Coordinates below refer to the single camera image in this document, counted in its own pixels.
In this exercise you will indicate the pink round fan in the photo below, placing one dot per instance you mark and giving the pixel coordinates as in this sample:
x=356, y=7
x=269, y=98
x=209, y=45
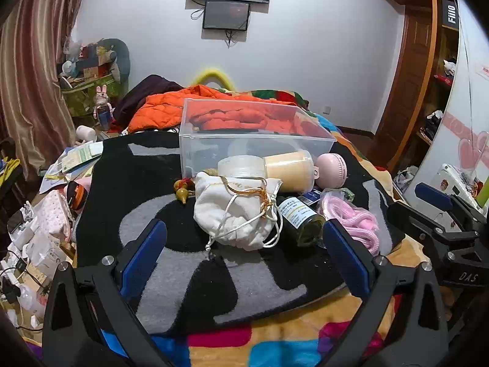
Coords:
x=332, y=170

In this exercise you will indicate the blue white plush toy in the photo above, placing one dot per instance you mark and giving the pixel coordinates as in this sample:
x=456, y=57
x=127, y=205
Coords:
x=68, y=68

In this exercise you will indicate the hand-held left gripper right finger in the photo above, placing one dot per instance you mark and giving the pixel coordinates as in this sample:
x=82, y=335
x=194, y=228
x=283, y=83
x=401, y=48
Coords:
x=345, y=256

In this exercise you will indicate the white panel pink hearts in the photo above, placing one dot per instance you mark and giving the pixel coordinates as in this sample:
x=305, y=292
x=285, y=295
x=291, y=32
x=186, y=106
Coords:
x=458, y=103

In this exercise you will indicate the green glass bottle white label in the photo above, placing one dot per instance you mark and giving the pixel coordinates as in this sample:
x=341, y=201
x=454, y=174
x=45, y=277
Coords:
x=301, y=218

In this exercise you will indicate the pink rabbit figure bottle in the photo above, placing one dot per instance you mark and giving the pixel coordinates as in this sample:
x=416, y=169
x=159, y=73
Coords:
x=102, y=111

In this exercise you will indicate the blue white packet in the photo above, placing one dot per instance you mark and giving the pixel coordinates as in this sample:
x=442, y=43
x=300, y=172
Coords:
x=311, y=195

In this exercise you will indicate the cream yellow bottle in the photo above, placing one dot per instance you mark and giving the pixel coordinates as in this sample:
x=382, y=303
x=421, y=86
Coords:
x=290, y=172

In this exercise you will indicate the translucent white jar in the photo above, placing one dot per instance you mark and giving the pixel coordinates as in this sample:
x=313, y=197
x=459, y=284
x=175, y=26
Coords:
x=240, y=168

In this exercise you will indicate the yellow cloth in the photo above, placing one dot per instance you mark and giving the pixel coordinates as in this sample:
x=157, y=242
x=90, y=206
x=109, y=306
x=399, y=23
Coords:
x=9, y=168

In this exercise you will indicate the patchwork fabric bundle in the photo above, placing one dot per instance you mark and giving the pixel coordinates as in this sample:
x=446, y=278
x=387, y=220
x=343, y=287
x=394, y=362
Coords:
x=93, y=61

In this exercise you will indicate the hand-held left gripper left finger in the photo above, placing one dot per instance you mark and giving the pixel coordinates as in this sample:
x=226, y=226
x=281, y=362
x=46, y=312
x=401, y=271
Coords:
x=143, y=260

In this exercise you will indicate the red yellow wooden gourd toy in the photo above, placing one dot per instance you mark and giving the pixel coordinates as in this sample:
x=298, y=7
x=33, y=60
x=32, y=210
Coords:
x=183, y=194

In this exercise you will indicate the striped pink gold curtain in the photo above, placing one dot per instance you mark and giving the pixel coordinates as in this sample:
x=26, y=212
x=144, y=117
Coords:
x=30, y=65

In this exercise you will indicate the white printed packet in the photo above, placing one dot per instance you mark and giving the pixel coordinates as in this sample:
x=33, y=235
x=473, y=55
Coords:
x=454, y=181

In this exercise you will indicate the pile of papers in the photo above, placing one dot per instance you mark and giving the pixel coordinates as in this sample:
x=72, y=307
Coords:
x=76, y=160

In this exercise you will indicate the clear plastic storage box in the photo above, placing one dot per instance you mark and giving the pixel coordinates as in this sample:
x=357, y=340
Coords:
x=198, y=149

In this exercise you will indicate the black grey rug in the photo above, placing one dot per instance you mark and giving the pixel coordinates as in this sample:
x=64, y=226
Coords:
x=152, y=168

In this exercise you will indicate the orange black gadget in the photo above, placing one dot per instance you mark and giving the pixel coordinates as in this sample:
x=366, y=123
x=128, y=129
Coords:
x=78, y=197

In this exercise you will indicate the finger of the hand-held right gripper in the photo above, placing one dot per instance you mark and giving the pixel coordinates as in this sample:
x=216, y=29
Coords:
x=433, y=195
x=412, y=218

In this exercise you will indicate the small pale green box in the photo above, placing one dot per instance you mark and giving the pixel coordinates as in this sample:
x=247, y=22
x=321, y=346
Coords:
x=345, y=195

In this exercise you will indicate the pink floral pouch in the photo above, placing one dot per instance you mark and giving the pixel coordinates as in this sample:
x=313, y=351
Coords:
x=55, y=214

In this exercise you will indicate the white plastic bag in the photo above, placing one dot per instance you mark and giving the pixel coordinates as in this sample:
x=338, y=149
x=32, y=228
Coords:
x=405, y=179

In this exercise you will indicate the black chair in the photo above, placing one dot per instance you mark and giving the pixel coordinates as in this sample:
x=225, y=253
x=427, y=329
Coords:
x=9, y=195

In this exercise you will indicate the orange quilted jacket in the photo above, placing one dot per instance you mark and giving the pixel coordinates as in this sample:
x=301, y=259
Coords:
x=160, y=111

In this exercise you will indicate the pile of white packets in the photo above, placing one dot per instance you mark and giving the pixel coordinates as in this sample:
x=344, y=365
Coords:
x=42, y=248

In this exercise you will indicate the grey round cushion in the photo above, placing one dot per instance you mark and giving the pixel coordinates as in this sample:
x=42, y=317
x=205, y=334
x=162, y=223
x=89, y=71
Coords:
x=122, y=57

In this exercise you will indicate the white cup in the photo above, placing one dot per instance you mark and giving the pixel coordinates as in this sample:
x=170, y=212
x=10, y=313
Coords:
x=86, y=133

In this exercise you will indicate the dark purple cloth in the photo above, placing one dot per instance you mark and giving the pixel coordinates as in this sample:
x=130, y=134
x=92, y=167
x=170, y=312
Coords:
x=152, y=84

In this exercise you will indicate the wooden door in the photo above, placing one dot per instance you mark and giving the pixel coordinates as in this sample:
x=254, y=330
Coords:
x=408, y=84

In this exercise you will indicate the small black wall monitor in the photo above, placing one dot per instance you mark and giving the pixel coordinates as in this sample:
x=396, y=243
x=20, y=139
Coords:
x=225, y=15

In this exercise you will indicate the green storage box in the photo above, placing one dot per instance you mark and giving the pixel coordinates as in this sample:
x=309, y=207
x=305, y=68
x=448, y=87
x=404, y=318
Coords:
x=80, y=101

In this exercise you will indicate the colourful patchwork blanket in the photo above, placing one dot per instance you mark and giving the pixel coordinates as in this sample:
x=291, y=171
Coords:
x=267, y=348

